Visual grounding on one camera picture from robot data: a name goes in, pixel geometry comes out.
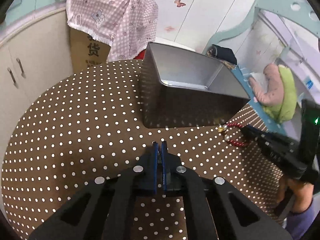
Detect grey metal box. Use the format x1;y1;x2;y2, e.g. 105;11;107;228
139;41;251;129

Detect pink and green plush pillow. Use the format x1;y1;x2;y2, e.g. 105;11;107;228
249;64;298;124

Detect teal bunk bed frame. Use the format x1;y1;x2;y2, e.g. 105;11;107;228
202;0;320;140

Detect white wardrobe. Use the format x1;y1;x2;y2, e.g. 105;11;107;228
152;0;265;53

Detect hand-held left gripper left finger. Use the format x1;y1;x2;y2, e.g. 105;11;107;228
29;141;159;240

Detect person's right forearm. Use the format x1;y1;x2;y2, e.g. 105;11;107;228
286;200;318;240

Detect round brown polka-dot table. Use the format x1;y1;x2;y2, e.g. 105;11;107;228
1;59;288;240

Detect person's right hand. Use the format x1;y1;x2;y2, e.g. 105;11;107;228
276;176;314;217

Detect pink checked cloth cover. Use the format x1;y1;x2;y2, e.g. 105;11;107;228
66;0;159;62

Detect red bead bracelet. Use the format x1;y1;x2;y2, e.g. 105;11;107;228
217;122;250;147

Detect beige cabinet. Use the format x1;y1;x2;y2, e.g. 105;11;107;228
0;5;75;155

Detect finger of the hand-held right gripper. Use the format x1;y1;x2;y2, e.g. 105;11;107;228
241;124;270;144

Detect dark folded clothes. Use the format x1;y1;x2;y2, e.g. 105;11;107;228
211;44;237;65

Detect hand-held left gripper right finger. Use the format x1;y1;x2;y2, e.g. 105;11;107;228
161;140;293;240

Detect brown cardboard box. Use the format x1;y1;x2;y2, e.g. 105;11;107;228
69;27;112;72

